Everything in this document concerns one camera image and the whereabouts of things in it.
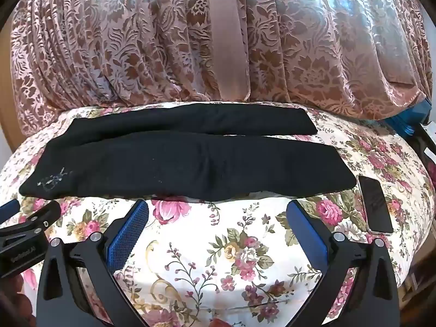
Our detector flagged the brown wooden furniture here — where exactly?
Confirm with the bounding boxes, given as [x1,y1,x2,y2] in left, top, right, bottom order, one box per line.
[398,242,434,310]

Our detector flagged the blue plastic object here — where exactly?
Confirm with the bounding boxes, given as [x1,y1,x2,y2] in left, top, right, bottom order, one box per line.
[388,98,430,137]

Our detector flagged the black smartphone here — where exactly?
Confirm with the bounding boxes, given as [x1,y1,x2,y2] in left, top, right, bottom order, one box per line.
[357,175,394,235]

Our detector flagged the brown floral curtain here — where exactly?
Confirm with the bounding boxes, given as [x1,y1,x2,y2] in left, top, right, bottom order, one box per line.
[10,0,431,137]

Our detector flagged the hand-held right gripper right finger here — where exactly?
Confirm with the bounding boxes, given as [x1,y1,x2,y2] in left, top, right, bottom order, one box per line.
[286,200,401,327]

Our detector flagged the floral bed sheet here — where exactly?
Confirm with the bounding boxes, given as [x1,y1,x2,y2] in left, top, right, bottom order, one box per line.
[0,102,428,327]

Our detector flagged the black pants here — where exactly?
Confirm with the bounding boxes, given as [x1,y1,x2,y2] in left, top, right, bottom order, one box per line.
[19,103,344,201]

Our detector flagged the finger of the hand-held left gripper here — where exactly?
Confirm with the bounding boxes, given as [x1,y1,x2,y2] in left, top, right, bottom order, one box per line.
[0,199,20,219]
[0,200,62,246]

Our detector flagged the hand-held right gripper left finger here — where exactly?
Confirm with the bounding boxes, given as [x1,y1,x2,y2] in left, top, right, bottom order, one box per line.
[36,199,150,327]

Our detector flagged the plain pink curtain band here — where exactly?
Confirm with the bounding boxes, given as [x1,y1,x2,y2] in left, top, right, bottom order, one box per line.
[208,0,251,101]

